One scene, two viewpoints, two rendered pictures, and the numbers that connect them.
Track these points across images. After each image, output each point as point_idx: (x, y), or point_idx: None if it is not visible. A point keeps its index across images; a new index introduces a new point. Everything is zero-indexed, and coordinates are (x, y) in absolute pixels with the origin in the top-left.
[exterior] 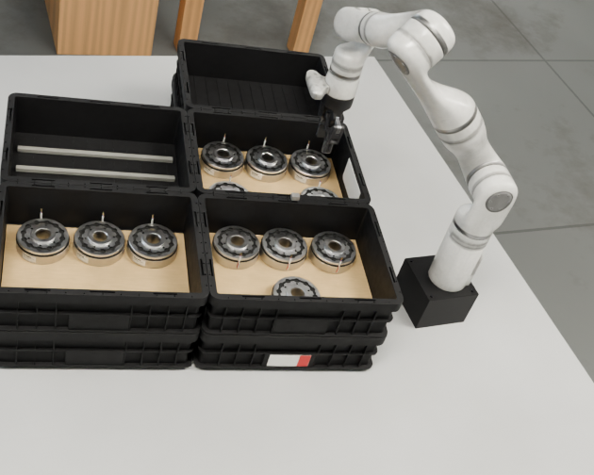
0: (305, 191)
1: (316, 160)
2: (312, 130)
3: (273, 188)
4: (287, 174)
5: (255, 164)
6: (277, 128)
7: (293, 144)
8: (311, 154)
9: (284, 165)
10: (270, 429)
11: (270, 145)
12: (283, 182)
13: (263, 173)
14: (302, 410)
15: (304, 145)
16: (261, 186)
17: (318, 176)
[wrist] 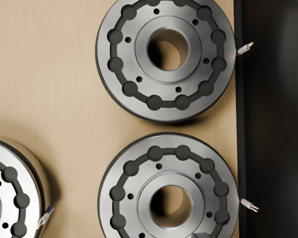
0: (6, 160)
1: (177, 225)
2: (294, 227)
3: (70, 75)
4: (141, 126)
5: (135, 9)
6: (288, 80)
7: (260, 157)
8: (212, 213)
9: (138, 105)
10: None
11: (253, 80)
12: (104, 109)
13: (97, 32)
14: None
15: (260, 193)
16: (79, 38)
17: (100, 221)
